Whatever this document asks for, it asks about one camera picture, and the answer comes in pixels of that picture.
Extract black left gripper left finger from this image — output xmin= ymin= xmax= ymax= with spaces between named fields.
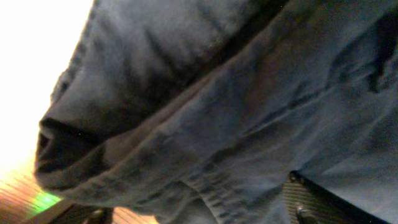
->
xmin=22 ymin=200 xmax=114 ymax=224

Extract dark blue shorts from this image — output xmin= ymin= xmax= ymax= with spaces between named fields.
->
xmin=34 ymin=0 xmax=397 ymax=223

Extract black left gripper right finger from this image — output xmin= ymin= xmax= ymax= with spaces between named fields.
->
xmin=282 ymin=171 xmax=387 ymax=224

